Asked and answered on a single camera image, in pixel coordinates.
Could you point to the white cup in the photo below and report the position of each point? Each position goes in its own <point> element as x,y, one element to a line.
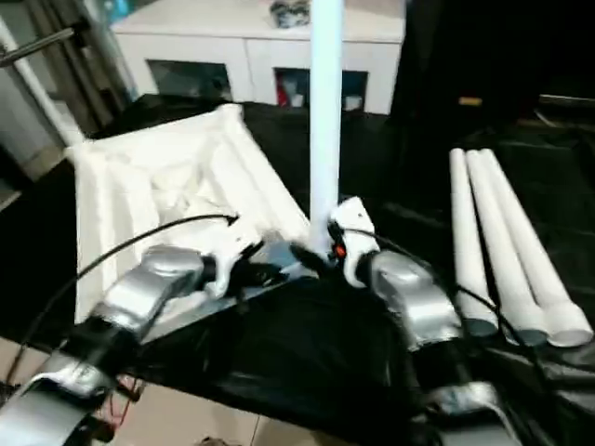
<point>353,102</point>

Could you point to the red and white bottle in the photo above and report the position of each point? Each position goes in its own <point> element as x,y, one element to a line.
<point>282,95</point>

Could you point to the small yellow label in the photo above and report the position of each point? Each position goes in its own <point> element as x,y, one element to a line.
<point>470,101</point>

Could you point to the grey brown curtain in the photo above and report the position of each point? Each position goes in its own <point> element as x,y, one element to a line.
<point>79,79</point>

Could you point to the grey metal pole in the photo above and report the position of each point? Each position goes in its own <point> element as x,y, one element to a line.
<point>42,46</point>

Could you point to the white plastic table top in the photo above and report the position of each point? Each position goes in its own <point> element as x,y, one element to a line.
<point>139,186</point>

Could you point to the white plastic table leg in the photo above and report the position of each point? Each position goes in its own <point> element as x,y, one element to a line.
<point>502,251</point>
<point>469,241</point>
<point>534,251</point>
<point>325,130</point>

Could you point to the clear bag of dark items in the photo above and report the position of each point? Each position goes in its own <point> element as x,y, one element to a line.
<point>290,13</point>

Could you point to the white round pipe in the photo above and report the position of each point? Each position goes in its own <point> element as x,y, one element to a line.
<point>46,102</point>

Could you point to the white sideboard cabinet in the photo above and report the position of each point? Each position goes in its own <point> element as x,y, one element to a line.
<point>209,51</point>

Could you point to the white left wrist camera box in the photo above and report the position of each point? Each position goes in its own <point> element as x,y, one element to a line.
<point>232,255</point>

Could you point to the black plastic mat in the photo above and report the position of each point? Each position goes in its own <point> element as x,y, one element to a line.
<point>302,344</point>

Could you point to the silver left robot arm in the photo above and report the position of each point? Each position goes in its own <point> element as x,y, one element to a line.
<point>144,288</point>

